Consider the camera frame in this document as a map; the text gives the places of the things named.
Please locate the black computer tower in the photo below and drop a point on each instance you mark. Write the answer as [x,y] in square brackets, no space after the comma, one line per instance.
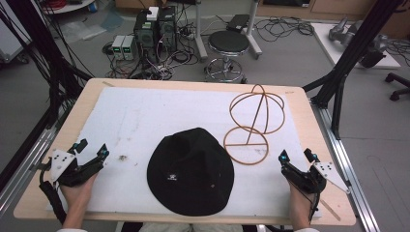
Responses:
[167,29]
[145,35]

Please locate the black bucket hat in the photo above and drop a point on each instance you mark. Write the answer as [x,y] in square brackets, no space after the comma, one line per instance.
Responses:
[190,172]

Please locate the grey desk leg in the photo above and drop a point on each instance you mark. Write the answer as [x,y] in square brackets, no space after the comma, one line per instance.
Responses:
[199,32]
[253,32]

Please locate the black metal frame post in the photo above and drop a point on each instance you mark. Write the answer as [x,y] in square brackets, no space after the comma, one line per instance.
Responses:
[351,51]

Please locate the small white box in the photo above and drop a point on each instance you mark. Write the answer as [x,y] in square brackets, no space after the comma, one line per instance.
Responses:
[152,13]

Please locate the white foam mat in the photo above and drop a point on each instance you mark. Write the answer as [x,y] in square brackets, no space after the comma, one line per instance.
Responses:
[145,112]

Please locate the grey power supply unit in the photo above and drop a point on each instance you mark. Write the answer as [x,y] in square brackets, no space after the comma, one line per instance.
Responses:
[117,47]
[129,47]

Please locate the thin wooden strip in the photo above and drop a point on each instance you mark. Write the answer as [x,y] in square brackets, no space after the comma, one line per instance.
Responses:
[330,210]

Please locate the person's left hand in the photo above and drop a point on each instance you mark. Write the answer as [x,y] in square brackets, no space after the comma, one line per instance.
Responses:
[77,195]

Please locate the white equipment case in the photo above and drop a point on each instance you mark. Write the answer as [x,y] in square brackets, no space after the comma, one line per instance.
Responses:
[9,35]

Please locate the black office chair base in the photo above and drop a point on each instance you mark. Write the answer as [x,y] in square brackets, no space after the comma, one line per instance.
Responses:
[398,85]

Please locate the black round stool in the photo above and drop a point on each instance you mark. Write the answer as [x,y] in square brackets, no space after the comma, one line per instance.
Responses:
[228,45]

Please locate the round white table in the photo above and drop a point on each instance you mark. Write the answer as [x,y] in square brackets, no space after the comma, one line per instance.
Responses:
[69,6]

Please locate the white board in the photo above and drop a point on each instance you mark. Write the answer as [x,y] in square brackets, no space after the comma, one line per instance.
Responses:
[325,38]

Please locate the flat black box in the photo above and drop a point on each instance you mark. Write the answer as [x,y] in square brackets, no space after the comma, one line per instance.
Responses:
[238,22]

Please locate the aluminium rail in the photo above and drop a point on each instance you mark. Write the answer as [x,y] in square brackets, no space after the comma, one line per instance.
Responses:
[348,167]
[29,161]

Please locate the person's right hand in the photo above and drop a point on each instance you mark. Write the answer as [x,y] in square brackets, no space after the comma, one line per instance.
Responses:
[299,203]

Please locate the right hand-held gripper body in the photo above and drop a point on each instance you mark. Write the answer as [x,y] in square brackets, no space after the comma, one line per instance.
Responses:
[306,180]

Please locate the clear plastic sheet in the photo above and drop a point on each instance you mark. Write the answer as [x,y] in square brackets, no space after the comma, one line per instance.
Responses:
[82,30]

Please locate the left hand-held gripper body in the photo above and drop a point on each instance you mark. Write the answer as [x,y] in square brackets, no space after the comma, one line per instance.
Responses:
[63,164]

